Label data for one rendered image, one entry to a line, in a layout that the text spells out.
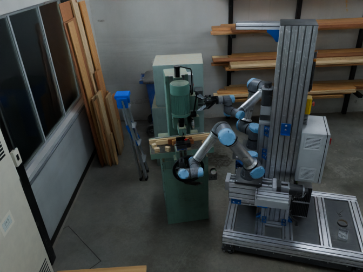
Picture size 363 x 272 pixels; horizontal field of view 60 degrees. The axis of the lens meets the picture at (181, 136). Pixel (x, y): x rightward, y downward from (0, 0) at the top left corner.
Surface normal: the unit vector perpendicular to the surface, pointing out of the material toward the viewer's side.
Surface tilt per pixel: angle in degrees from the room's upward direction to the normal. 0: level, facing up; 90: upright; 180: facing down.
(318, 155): 90
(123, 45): 90
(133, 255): 0
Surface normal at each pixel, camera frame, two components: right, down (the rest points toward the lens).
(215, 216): -0.05, -0.87
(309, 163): -0.27, 0.48
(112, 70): -0.01, 0.49
